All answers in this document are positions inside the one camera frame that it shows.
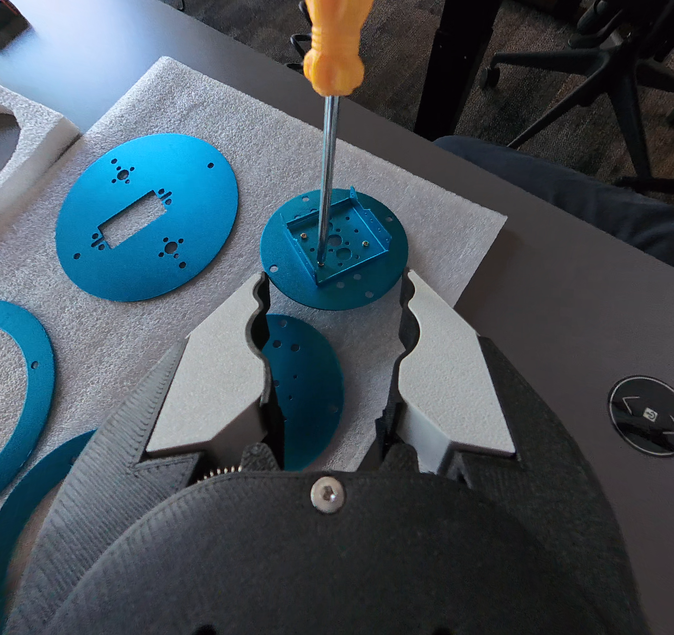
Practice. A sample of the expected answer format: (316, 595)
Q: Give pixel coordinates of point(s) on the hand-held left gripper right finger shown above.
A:
(447, 382)

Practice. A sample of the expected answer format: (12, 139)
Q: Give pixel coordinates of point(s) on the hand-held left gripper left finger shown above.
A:
(210, 382)

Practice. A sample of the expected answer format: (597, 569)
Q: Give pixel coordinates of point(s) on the small blue round metal plate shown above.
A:
(300, 287)

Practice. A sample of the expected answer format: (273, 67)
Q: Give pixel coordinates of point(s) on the blue square metal bracket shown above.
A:
(305, 249)

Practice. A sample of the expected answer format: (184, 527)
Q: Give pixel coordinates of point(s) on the dark grey desk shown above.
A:
(553, 329)

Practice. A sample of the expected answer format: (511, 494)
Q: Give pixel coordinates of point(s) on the round black desk control panel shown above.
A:
(624, 424)

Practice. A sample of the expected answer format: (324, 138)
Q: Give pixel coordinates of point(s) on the black desk leg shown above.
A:
(458, 39)

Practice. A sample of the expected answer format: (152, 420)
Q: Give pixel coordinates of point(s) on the small blue perforated disc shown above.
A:
(316, 408)

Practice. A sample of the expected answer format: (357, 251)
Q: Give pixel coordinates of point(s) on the large blue disc rectangular cutout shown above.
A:
(210, 213)

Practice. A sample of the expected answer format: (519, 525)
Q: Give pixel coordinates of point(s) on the white foam sheet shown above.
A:
(174, 97)

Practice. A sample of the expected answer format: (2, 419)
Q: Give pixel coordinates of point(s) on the white foam block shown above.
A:
(52, 124)

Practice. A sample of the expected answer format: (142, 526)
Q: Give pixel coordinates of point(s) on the dark box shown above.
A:
(10, 24)

